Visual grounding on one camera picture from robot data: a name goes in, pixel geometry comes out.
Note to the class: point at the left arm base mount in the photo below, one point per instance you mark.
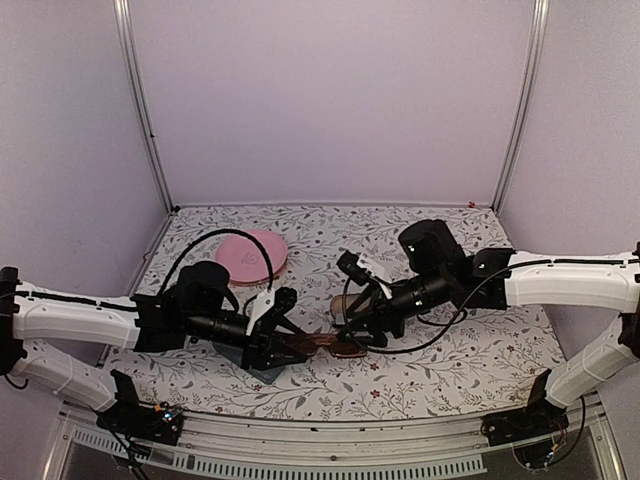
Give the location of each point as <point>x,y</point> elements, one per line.
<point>161,423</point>

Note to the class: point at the brown sunglasses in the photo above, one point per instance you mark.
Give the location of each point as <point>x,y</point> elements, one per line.
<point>310,344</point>

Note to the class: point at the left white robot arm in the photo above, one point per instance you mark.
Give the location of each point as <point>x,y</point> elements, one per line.
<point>199,305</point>

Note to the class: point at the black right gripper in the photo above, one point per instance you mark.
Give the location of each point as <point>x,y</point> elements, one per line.
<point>378,307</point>

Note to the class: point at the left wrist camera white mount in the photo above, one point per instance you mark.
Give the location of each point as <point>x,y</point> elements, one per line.
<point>269,305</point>

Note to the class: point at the left aluminium frame post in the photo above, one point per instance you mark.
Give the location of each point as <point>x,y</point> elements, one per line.
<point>124,25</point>

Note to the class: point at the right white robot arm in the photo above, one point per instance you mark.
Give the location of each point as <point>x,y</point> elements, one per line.
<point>498,279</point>

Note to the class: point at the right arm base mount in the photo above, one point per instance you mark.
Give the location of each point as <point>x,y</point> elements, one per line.
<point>538,417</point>

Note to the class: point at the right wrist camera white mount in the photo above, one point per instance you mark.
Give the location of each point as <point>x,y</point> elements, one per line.
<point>364,271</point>

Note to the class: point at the aluminium frame post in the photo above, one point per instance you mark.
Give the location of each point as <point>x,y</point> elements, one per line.
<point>124,25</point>
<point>533,57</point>

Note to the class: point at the black glasses case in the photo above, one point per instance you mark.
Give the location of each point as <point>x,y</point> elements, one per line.
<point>363,311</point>

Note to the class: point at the front aluminium rail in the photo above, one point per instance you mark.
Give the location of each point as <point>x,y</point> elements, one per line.
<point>462,437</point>

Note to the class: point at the grey case green lining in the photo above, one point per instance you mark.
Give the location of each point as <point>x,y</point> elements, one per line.
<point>233,355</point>

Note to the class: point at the pink plate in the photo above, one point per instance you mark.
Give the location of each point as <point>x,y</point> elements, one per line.
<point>244,261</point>

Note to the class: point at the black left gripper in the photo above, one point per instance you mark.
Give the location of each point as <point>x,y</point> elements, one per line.
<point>263,333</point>

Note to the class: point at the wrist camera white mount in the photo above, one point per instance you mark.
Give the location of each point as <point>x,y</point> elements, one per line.
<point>269,305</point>
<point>364,271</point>

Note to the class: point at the right aluminium frame post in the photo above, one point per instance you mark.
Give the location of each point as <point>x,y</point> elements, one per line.
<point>533,57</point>

